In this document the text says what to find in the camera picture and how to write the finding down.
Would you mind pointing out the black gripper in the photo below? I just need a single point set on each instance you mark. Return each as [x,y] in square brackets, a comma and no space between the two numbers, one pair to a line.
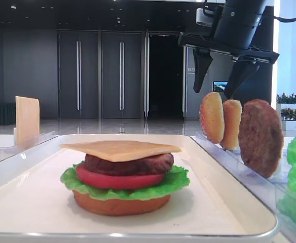
[246,65]

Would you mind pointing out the bun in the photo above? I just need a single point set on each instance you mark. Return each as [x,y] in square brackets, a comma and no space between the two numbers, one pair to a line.
[232,117]
[119,207]
[212,117]

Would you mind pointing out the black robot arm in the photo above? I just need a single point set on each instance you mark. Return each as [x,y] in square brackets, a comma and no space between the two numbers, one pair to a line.
[232,31]

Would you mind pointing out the upright meat patty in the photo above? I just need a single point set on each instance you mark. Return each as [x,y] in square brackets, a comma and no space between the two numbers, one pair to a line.
[260,137]

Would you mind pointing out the meat patty on burger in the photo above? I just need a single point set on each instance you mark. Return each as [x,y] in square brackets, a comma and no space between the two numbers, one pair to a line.
[152,165]

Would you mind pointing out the lettuce leaf on burger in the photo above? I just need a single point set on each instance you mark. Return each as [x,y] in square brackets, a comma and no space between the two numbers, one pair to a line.
[174,180]

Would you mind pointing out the cheese slice on burger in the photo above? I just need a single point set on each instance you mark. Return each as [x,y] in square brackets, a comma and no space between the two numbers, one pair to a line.
[121,151]

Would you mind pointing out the tomato slice on burger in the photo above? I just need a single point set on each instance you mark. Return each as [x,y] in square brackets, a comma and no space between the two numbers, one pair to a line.
[102,181]

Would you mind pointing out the upright cheese slice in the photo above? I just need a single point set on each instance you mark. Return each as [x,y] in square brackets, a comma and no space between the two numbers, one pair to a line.
[27,118]

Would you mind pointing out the white flower planter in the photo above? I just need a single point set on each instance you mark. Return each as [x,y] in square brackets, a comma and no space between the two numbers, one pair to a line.
[286,107]

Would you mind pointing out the white rectangular tray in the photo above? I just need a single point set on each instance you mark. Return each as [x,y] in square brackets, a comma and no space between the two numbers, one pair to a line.
[36,207]

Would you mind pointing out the wall screen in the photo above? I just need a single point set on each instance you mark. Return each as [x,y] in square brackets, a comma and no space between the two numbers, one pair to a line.
[219,86]

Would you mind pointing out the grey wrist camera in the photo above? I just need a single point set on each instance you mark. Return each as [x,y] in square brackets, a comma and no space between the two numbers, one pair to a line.
[207,17]

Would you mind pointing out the right clear acrylic rail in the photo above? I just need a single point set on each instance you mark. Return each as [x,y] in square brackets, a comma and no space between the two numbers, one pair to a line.
[273,191]

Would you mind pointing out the clear acrylic rail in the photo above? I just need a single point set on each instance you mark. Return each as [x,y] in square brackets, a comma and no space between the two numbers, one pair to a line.
[273,191]
[9,148]

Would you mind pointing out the left clear acrylic rail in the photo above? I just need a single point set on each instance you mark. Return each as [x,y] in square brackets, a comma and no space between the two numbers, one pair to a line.
[9,148]

